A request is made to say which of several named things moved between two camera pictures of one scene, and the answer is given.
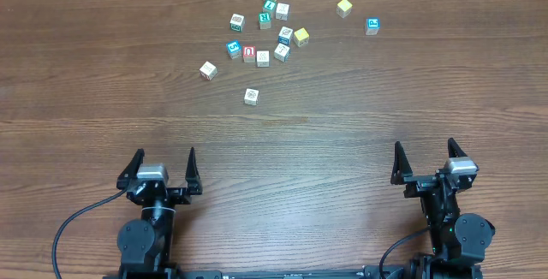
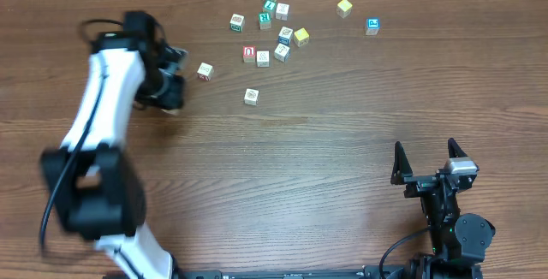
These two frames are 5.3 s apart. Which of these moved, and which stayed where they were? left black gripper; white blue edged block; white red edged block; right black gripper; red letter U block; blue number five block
Moved: left black gripper; blue number five block
Stayed: white red edged block; white blue edged block; right black gripper; red letter U block
